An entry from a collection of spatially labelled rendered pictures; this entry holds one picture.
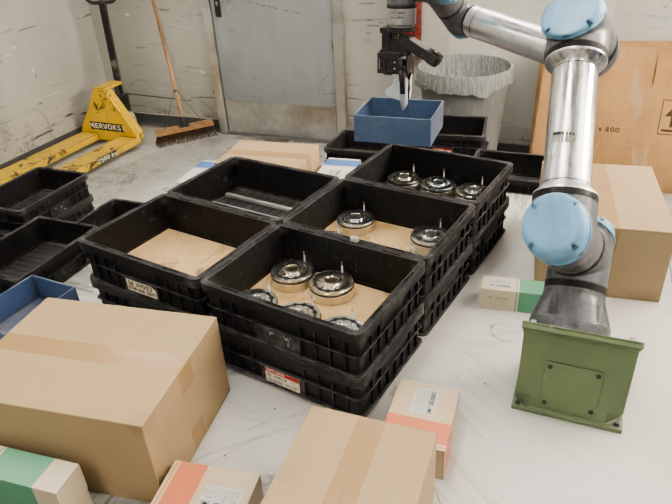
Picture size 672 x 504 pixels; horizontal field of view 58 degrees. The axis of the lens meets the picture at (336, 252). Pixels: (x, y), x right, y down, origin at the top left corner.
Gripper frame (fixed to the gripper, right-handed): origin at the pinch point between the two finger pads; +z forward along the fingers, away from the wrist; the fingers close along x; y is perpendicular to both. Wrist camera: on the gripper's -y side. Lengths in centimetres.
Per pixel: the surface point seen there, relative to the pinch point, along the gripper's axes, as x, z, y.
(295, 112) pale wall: -247, 75, 159
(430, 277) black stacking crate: 40, 28, -19
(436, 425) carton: 73, 40, -29
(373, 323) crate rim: 67, 24, -15
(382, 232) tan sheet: 16.4, 30.6, 0.7
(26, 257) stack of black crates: 15, 65, 143
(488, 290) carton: 23, 38, -30
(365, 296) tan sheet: 46, 33, -5
